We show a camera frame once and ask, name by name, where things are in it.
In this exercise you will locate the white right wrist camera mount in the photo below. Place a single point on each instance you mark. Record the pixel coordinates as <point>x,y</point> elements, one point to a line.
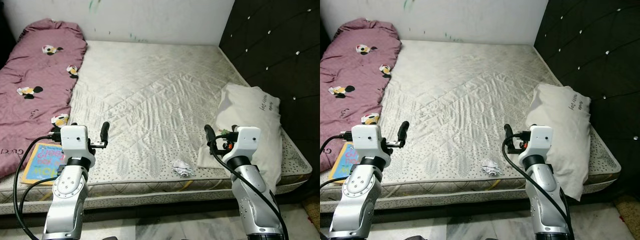
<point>247,140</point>
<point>541,137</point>

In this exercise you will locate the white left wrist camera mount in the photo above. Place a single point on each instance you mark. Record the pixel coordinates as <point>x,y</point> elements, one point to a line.
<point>74,137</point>
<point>365,137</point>

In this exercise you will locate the white quilted mattress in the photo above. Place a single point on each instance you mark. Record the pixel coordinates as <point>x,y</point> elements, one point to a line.
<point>150,100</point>
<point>465,100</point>

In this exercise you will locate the brown floor mat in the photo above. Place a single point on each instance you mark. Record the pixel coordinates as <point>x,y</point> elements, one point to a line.
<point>312,210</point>
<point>627,210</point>

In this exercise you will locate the newspaper ball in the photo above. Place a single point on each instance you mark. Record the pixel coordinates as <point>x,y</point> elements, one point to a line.
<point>492,168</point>
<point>183,168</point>

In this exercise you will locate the pink cartoon print quilt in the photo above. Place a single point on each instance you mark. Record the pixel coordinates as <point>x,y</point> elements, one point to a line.
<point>35,85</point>
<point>350,75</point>

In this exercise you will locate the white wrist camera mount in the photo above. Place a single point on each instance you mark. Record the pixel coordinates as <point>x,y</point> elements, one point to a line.
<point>74,137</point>
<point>247,140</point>
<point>541,137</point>
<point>365,137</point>

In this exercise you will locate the black tufted headboard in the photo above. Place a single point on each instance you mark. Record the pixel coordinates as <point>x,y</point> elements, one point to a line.
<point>595,50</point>
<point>280,50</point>

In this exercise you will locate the colourful children's book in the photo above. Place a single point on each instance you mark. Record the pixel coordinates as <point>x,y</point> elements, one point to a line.
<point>42,167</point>
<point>342,165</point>

